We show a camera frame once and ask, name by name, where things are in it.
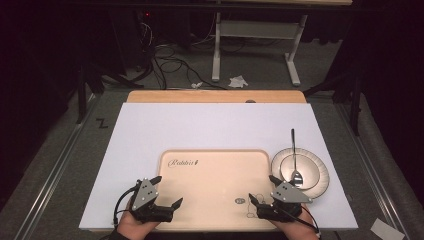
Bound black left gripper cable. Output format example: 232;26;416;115
112;185;140;228

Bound dark box with red light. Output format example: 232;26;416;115
109;9;158;69

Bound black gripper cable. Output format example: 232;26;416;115
112;185;140;228
275;205;322;235

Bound black floor cables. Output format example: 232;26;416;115
133;19;228;92

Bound black stand leg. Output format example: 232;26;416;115
302;71;365;137
75;62;145;125

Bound person's right hand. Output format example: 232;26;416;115
271;207;320;240

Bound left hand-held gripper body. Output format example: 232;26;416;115
129;178;175;224

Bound round metal plate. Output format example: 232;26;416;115
270;147;331;200

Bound metal floor rail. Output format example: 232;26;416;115
334;102;412;240
12;93;102;240

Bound flat white paper sheet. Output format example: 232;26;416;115
369;217;406;240

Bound large crumpled white paper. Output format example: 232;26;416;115
228;74;250;89

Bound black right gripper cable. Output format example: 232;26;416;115
275;205;322;235

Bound person's left hand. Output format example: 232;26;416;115
116;210;162;240

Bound beige plastic tray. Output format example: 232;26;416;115
155;148;276;232

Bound white metal stand frame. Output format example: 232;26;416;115
211;11;309;88

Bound metal spoon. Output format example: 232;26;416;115
290;128;305;189

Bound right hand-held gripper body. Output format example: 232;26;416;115
256;179;314;223

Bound white board sheet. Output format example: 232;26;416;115
78;102;360;232

